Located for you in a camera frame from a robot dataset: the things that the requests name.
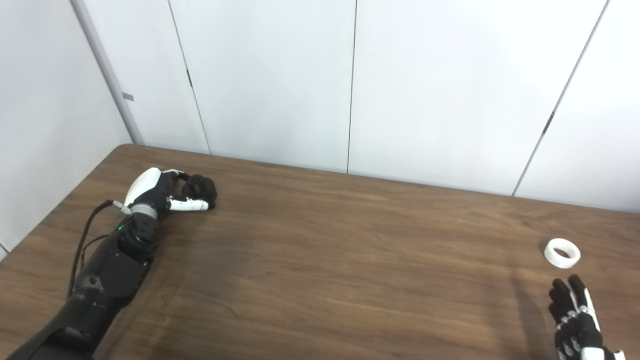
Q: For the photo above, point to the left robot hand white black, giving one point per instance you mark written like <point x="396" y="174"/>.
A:
<point x="150" y="187"/>

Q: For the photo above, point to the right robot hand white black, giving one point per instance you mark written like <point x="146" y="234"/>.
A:
<point x="580" y="325"/>

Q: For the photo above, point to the grey wall corner post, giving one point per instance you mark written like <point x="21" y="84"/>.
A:
<point x="107" y="75"/>

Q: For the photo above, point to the round black part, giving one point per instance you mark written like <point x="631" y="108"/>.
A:
<point x="200" y="189"/>

